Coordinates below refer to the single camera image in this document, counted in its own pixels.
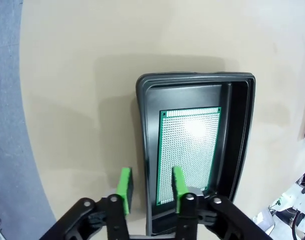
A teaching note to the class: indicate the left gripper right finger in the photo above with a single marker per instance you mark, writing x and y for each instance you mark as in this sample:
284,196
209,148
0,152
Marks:
178,185

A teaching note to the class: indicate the green perforated circuit board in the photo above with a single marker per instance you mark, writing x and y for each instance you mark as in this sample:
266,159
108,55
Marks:
187,150

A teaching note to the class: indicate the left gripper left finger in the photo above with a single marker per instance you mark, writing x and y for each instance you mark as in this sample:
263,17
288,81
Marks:
125,185

